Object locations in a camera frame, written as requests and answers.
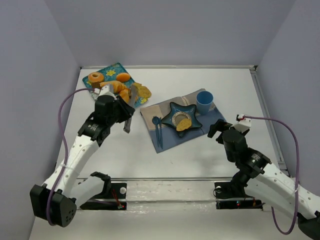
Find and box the blue plastic fork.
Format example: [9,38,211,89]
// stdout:
[152,116,161,147]

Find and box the long striped croissant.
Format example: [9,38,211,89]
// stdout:
[99,80,127,94]

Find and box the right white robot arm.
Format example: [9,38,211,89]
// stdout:
[207,114,320,240]

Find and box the orange ring donut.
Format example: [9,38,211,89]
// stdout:
[88,72,105,84]

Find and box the oval seeded bread slice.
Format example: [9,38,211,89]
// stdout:
[135,84,152,99]

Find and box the twisted orange bread roll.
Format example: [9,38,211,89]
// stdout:
[118,88,131,104]

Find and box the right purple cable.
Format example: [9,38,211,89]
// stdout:
[243,115,300,235]

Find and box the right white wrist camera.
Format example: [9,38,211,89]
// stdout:
[232,114,252,133]

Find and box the round orange bun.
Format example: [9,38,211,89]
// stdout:
[116,72,131,83]

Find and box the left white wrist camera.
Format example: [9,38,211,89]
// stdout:
[98,84,116,99]

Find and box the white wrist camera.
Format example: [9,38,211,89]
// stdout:
[98,84,116,99]
[232,114,252,133]

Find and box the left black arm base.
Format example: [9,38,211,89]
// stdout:
[79,182,127,211]

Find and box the blue plastic cup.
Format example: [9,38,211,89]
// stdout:
[196,91,214,115]

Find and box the brown bread slice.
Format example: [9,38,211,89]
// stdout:
[176,118,192,132]

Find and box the brown chocolate muffin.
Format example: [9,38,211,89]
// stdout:
[90,82,101,89]

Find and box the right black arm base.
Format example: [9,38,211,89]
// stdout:
[212,181,265,210]

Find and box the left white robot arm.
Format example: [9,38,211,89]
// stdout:
[30,95,135,228]

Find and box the blue star-shaped plate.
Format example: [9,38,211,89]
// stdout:
[161,102,203,138]

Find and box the blue grey striped cloth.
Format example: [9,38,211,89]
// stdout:
[140,88,225,153]

